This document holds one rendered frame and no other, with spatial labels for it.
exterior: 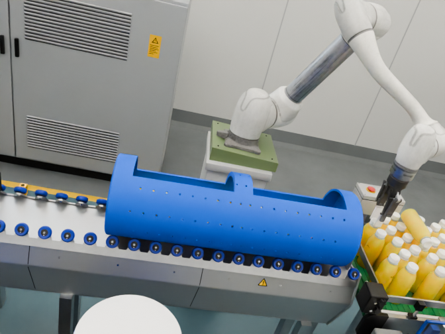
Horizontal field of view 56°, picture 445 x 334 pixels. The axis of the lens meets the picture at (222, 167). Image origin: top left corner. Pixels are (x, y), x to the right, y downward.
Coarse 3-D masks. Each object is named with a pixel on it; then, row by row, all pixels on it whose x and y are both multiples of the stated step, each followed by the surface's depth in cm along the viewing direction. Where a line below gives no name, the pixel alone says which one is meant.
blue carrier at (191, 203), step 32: (128, 160) 140; (128, 192) 134; (160, 192) 136; (192, 192) 138; (224, 192) 140; (256, 192) 166; (352, 192) 157; (128, 224) 136; (160, 224) 137; (192, 224) 138; (224, 224) 139; (256, 224) 140; (288, 224) 142; (320, 224) 144; (352, 224) 146; (288, 256) 149; (320, 256) 148; (352, 256) 148
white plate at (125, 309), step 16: (96, 304) 114; (112, 304) 116; (128, 304) 117; (144, 304) 118; (160, 304) 119; (80, 320) 110; (96, 320) 110; (112, 320) 112; (128, 320) 113; (144, 320) 114; (160, 320) 115; (176, 320) 116
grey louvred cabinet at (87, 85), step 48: (0, 0) 256; (48, 0) 255; (96, 0) 256; (144, 0) 256; (0, 48) 269; (48, 48) 271; (96, 48) 271; (144, 48) 271; (0, 96) 289; (48, 96) 289; (96, 96) 289; (144, 96) 289; (0, 144) 309; (48, 144) 309; (96, 144) 309; (144, 144) 309
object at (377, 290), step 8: (368, 288) 149; (376, 288) 149; (384, 288) 150; (360, 296) 153; (368, 296) 147; (376, 296) 146; (384, 296) 147; (360, 304) 152; (368, 304) 148; (376, 304) 148; (384, 304) 147; (368, 312) 150; (376, 312) 149
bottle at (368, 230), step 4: (368, 224) 173; (364, 228) 174; (368, 228) 172; (372, 228) 171; (376, 228) 171; (364, 232) 173; (368, 232) 172; (372, 232) 171; (364, 236) 173; (368, 236) 172; (364, 240) 174; (364, 244) 174
